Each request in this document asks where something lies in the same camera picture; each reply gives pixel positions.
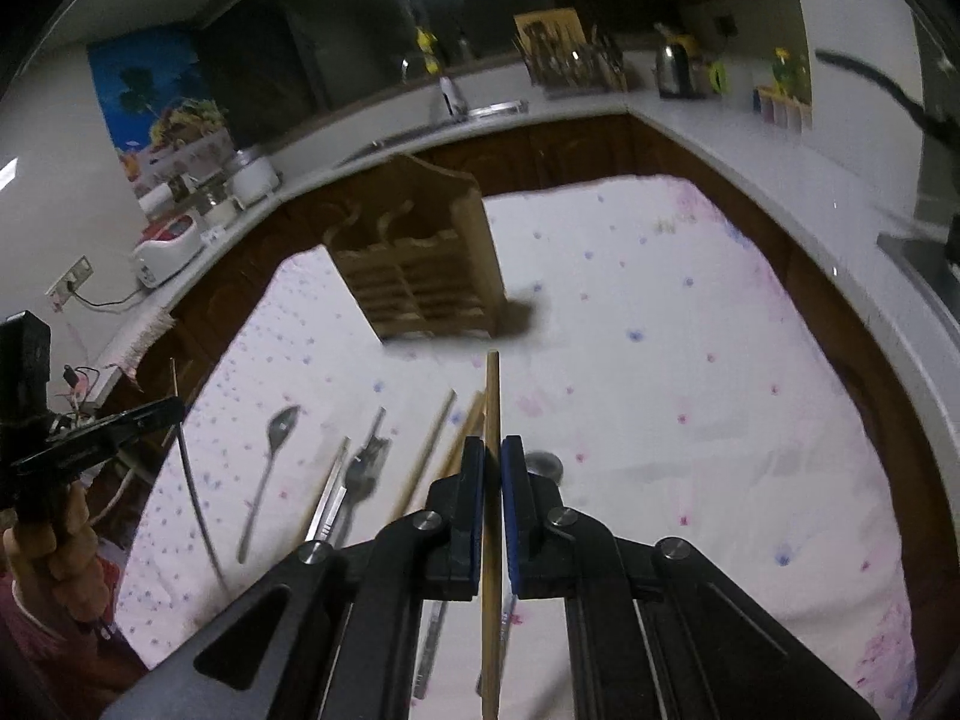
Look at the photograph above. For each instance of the black wok pan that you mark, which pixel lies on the black wok pan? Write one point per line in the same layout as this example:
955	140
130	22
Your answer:
942	128

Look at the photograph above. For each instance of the steel round spoon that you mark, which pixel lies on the steel round spoon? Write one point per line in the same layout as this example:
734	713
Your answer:
545	465

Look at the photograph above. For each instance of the spice jar rack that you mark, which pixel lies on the spice jar rack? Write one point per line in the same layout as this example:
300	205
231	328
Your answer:
782	111

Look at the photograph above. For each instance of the tropical fruit poster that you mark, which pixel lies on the tropical fruit poster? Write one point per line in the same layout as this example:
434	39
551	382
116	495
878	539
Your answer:
162	119

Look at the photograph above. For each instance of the kitchen faucet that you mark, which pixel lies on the kitchen faucet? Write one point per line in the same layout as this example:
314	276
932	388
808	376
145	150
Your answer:
453	98

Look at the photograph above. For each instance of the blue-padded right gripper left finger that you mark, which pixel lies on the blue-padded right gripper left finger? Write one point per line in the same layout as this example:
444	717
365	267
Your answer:
328	633

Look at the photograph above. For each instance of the steel chopstick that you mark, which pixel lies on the steel chopstick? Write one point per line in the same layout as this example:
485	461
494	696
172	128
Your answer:
430	649
327	491

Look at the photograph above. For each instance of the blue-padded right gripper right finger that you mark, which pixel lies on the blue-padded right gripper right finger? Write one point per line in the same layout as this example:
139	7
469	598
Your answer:
656	630

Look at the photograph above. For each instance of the wooden cutting board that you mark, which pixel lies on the wooden cutting board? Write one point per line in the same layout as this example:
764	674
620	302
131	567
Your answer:
561	23

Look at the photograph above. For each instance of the steel fork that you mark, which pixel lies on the steel fork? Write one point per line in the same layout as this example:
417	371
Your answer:
359	479

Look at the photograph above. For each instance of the white rice cooker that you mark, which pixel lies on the white rice cooker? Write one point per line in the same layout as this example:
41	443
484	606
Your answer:
165	249

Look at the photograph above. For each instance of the wooden chopstick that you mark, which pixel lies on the wooden chopstick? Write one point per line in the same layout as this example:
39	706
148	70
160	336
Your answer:
410	489
490	582
471	426

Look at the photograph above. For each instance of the white pot with lid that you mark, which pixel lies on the white pot with lid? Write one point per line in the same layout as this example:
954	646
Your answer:
250	177

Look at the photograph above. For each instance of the yellow oil bottle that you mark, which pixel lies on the yellow oil bottle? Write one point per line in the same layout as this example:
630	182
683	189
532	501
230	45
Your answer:
791	76

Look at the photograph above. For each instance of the wall power outlet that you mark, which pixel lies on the wall power outlet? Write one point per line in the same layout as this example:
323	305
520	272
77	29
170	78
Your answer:
64	288

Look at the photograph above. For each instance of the steel electric kettle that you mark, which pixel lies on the steel electric kettle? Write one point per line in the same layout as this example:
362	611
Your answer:
680	68

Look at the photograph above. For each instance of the person's left hand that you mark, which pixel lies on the person's left hand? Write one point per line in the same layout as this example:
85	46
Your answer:
59	578

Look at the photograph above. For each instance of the dish rack with utensils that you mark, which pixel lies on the dish rack with utensils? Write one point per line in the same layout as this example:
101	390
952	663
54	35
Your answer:
560	67

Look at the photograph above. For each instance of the wooden utensil holder caddy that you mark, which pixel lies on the wooden utensil holder caddy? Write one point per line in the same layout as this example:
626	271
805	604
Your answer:
417	252

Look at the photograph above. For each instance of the yellow dish soap bottle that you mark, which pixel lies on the yellow dish soap bottle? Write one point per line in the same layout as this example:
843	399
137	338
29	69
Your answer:
427	43

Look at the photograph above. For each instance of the steel spoon left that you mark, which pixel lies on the steel spoon left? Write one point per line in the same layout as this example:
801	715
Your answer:
279	428

